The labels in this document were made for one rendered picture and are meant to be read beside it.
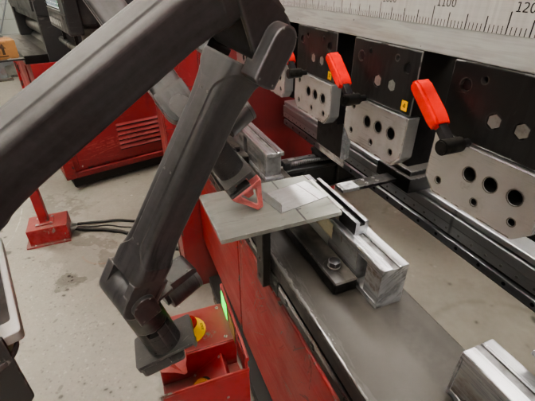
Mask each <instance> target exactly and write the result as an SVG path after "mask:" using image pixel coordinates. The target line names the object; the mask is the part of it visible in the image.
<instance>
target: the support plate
mask: <svg viewBox="0 0 535 401"><path fill-rule="evenodd" d="M302 181H306V182H308V183H309V184H311V185H313V184H312V183H311V182H310V181H308V180H307V179H306V178H305V177H304V176H303V175H302V176H297V177H290V178H285V179H281V180H277V181H273V182H274V183H275V185H276V186H277V187H278V188H279V189H282V188H285V187H287V186H290V185H294V184H297V183H299V182H302ZM313 186H314V185H313ZM314 187H315V186H314ZM315 188H316V187H315ZM261 189H262V190H263V191H264V192H266V193H269V192H272V191H275V190H277V188H276V187H275V186H274V185H273V184H272V183H271V181H269V182H265V183H261ZM253 192H254V194H253V195H252V196H251V197H249V198H248V197H246V196H242V197H243V198H245V199H247V200H249V201H251V202H254V203H257V202H258V201H257V197H256V190H255V189H253ZM199 200H200V202H201V204H202V206H203V208H204V210H205V212H206V214H207V216H208V218H209V220H210V222H211V224H212V226H213V228H214V231H215V232H216V234H217V237H218V239H219V240H220V242H221V244H225V243H231V242H234V241H237V240H242V239H247V238H251V237H254V236H260V235H263V234H267V233H270V232H276V231H279V230H283V229H287V228H293V227H296V226H299V225H303V224H309V223H312V222H315V221H319V220H325V219H329V218H332V217H336V216H341V215H342V211H341V210H340V209H339V208H338V207H337V206H336V205H335V204H334V203H333V202H331V201H330V200H329V199H328V198H327V197H325V198H322V199H320V200H317V201H314V202H311V203H309V204H305V205H304V206H301V207H298V208H301V209H299V211H300V212H301V213H302V214H303V216H304V217H305V218H306V219H307V220H304V219H303V217H302V216H301V215H300V214H299V213H298V212H297V211H296V209H292V210H290V211H288V212H284V213H282V214H281V213H280V212H278V211H277V210H275V209H274V208H273V207H272V206H270V204H268V203H267V202H266V201H265V200H263V204H264V206H263V207H262V208H260V209H259V210H257V209H255V208H252V207H249V206H247V205H245V204H240V203H237V202H234V201H233V200H232V199H231V198H230V197H229V195H228V194H227V193H226V192H225V191H220V192H216V193H208V194H204V195H200V196H199Z"/></svg>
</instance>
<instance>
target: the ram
mask: <svg viewBox="0 0 535 401"><path fill-rule="evenodd" d="M283 7H284V9H285V11H284V12H285V14H286V15H287V16H288V18H289V20H290V21H291V22H294V23H299V24H303V25H309V26H314V27H317V28H321V29H328V30H332V31H336V32H339V33H347V34H350V35H354V36H358V37H365V38H368V39H373V40H377V41H383V42H388V43H391V44H395V45H402V46H406V47H410V48H414V49H420V50H424V51H429V52H432V53H439V54H443V55H447V56H453V57H458V58H462V59H465V60H472V61H476V62H480V63H484V64H491V65H494V66H498V67H503V68H509V69H513V70H517V71H521V72H527V73H532V74H535V38H529V37H518V36H511V35H505V34H500V33H488V32H482V31H476V30H469V29H459V28H452V27H446V26H440V25H429V24H423V23H417V22H410V21H399V20H393V19H387V18H376V17H370V16H364V15H357V14H346V13H340V12H334V11H328V10H316V9H311V8H304V7H298V6H287V5H283Z"/></svg>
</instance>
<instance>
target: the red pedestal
mask: <svg viewBox="0 0 535 401"><path fill-rule="evenodd" d="M29 198H30V200H31V202H32V204H33V207H34V210H35V212H36V214H37V216H35V217H30V218H29V221H28V225H27V229H26V231H25V233H26V235H27V237H28V243H27V247H26V249H27V250H32V249H35V248H39V247H46V246H50V245H54V244H59V243H65V242H69V241H72V232H71V230H70V223H71V220H70V217H69V214H68V211H63V212H56V213H51V214H48V213H47V210H46V208H45V204H44V202H43V200H42V197H41V194H40V191H39V189H37V190H36V191H35V192H34V193H33V194H32V195H31V196H30V197H29Z"/></svg>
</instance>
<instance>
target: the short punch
mask: <svg viewBox="0 0 535 401"><path fill-rule="evenodd" d="M316 142H317V143H319V150H320V151H321V152H323V153H324V154H325V155H326V156H327V157H329V158H330V159H332V160H333V161H334V162H336V163H337V164H339V165H340V166H341V167H342V168H343V167H344V160H345V159H347V158H348V157H349V151H350V140H349V139H348V137H347V134H346V131H345V128H344V123H343V124H338V125H337V124H335V123H324V124H323V123H321V122H320V121H318V127H317V138H316Z"/></svg>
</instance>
